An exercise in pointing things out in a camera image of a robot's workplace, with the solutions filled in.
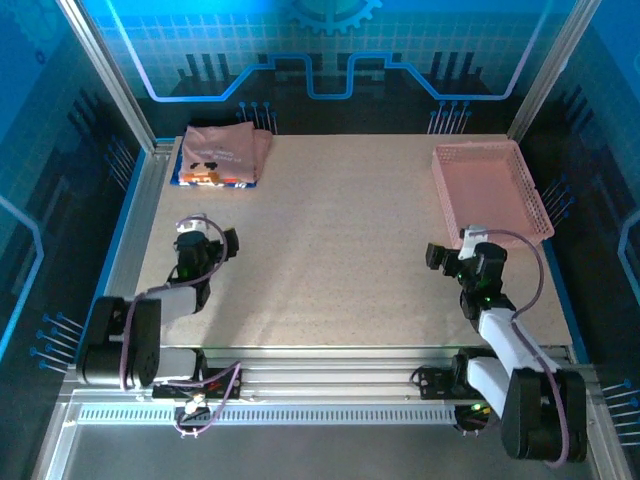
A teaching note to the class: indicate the pink t-shirt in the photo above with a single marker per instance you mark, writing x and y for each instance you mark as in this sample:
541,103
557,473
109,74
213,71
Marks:
220,150

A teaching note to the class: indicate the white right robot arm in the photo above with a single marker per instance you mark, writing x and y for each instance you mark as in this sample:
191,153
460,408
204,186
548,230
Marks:
500,335

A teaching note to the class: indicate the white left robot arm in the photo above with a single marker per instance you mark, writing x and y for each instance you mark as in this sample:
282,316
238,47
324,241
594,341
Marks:
175,300

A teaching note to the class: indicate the blue printed t-shirt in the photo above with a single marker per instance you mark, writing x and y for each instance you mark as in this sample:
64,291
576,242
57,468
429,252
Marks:
245,185

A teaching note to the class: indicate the pink plastic basket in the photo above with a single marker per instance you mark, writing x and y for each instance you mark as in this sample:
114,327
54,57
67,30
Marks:
485,190

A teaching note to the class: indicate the black electronics board with LEDs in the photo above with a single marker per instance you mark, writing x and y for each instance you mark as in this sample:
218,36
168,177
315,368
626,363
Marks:
472,412

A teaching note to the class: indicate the aluminium side rail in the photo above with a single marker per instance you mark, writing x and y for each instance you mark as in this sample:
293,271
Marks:
145,190

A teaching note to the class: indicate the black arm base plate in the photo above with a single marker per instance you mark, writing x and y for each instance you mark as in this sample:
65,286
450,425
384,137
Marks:
222,385
435,385

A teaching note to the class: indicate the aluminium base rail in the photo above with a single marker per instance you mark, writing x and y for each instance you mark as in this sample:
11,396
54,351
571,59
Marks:
325,375

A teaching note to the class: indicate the aluminium frame post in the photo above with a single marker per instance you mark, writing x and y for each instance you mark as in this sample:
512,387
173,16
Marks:
105,70
550,70

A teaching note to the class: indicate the aluminium lower frame bar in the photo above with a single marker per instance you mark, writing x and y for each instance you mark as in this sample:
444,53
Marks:
55,450
612,460

